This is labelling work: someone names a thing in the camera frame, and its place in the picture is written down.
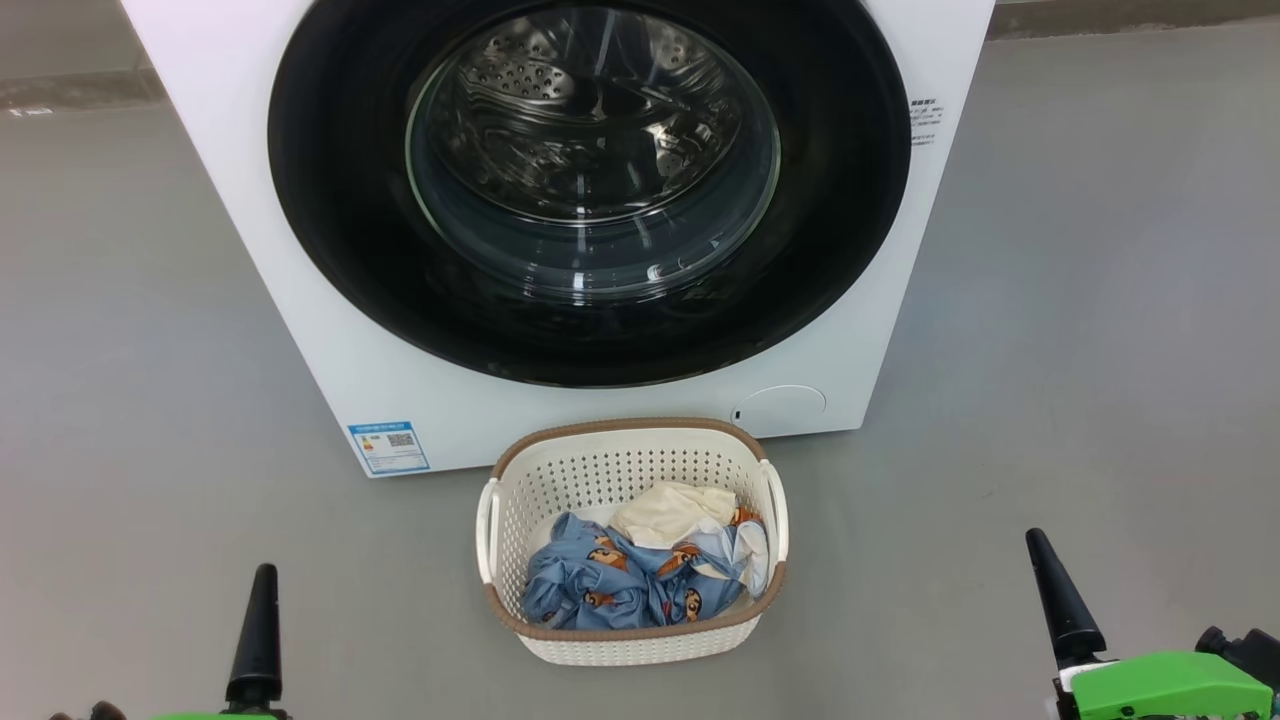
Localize white basket with brown rim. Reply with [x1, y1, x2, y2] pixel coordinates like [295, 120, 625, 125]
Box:
[476, 417, 790, 667]

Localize white front-load washing machine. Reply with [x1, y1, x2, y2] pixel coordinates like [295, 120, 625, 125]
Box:
[120, 0, 996, 479]

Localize washing machine drum with clothes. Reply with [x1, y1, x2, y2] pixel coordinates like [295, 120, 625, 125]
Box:
[435, 8, 749, 229]

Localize cream and blue garment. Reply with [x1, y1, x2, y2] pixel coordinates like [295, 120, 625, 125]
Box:
[610, 482, 739, 551]

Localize blue bear print garment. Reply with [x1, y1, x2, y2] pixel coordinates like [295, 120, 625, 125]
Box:
[520, 510, 771, 631]

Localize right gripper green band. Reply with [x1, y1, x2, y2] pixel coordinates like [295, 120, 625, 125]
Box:
[1026, 528, 1280, 720]

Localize blue energy label sticker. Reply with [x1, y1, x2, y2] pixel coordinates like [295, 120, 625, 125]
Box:
[347, 421, 432, 476]

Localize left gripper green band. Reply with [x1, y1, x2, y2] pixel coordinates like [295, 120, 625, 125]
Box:
[48, 563, 293, 720]

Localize round white filter cover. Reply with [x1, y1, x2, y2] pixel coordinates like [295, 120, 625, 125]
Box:
[732, 385, 828, 439]

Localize washing machine glass door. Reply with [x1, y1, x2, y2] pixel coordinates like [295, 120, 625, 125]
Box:
[267, 0, 913, 389]

